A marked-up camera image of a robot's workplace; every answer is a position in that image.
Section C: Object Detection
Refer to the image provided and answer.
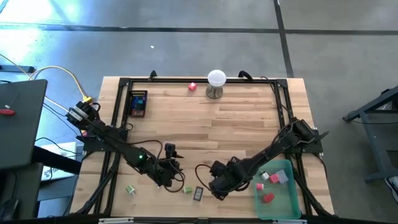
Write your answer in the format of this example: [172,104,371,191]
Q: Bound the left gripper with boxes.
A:
[146,157,184,187]

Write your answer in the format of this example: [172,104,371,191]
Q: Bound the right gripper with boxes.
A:
[208,158,252,202]

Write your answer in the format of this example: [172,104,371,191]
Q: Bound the blue grey wall charger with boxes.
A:
[275,169,289,185]

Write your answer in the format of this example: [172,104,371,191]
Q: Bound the purple blue card case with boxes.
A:
[193,185,205,202]

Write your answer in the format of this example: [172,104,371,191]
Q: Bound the teal plastic bin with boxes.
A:
[252,159,302,220]

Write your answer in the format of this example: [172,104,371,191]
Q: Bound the black slotted basket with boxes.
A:
[127,90,149,118]

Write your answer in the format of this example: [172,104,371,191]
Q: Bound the metal bulb stand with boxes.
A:
[205,84,224,100]

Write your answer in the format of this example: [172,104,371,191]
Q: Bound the white printed box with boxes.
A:
[40,141,78,182]

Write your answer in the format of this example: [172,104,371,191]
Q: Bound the dark grey desk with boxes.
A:
[0,79,48,170]

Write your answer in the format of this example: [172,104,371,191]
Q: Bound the dark grey metal cart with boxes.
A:
[343,85,398,184]

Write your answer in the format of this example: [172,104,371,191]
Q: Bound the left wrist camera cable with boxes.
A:
[124,139,187,194]

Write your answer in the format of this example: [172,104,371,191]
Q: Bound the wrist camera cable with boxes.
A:
[124,139,187,194]
[195,164,215,187]

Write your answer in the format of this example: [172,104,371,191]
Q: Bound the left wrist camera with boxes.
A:
[164,142,185,160]

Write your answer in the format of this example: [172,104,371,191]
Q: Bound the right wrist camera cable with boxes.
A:
[195,164,215,187]

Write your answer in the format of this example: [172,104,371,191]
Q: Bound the black aluminium table frame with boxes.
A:
[70,76,335,217]

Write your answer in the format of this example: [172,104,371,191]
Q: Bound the yellow cable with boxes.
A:
[29,65,93,104]

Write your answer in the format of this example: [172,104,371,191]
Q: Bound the red handled screwdriver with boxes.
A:
[0,92,20,117]

